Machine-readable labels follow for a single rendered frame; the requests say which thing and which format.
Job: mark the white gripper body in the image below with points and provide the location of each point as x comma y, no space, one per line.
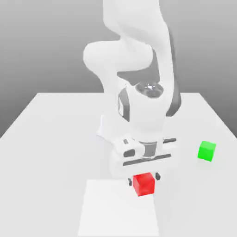
148,165

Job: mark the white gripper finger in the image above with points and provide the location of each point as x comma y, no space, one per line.
158,176
130,181

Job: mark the small red cube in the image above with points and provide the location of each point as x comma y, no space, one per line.
144,184

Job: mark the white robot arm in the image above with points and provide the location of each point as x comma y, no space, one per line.
140,55

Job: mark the small green cube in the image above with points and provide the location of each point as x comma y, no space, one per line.
206,150

